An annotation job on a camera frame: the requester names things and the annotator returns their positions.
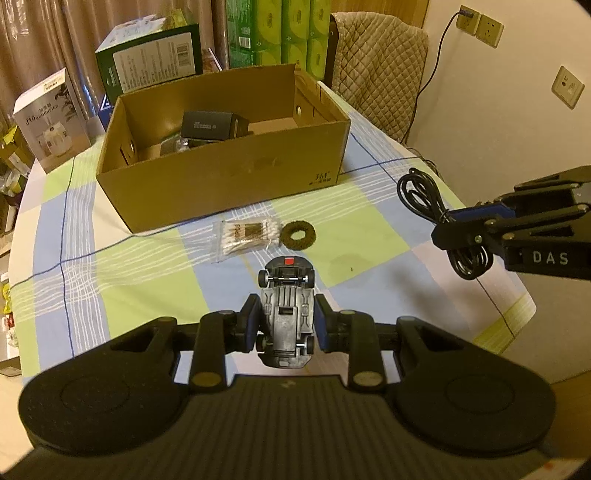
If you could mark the round-port wall plate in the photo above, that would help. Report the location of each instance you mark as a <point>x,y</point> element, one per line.
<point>568,87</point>

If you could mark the brown packet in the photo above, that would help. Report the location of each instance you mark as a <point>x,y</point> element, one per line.
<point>211,60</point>

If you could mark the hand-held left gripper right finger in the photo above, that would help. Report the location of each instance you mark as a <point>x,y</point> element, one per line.
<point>324,327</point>

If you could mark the black product box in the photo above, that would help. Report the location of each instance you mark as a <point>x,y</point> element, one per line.
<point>207,124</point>

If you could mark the black chair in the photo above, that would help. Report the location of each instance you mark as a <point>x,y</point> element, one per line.
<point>330,50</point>

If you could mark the dark green carton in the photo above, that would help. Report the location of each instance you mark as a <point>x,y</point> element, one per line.
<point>152,60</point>

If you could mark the cardboard box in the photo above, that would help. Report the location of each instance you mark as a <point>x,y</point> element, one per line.
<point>207,184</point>

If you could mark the cotton swab bag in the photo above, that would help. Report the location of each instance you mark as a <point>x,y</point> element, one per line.
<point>244,235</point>

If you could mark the stack of green tissue packs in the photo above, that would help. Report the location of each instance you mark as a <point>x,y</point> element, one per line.
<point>281,32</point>

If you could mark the white humidifier box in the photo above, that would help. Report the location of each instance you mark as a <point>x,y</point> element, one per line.
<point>51,124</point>

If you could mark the wall socket with plug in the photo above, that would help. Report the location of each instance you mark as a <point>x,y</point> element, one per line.
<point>467,21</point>

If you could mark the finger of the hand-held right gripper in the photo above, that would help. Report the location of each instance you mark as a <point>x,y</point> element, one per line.
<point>480,212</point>
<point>461,233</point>

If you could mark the chair with quilted cover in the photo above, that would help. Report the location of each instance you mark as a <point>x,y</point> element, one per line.
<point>378,74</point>

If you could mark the grey toy car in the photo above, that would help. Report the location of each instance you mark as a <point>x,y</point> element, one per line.
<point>286,314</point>

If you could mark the beige curtain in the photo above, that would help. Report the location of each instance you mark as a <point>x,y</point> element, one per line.
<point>46,32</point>

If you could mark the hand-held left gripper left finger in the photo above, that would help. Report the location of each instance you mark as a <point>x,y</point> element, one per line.
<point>253,323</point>

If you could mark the blue box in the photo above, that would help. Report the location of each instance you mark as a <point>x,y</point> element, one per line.
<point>105,110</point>

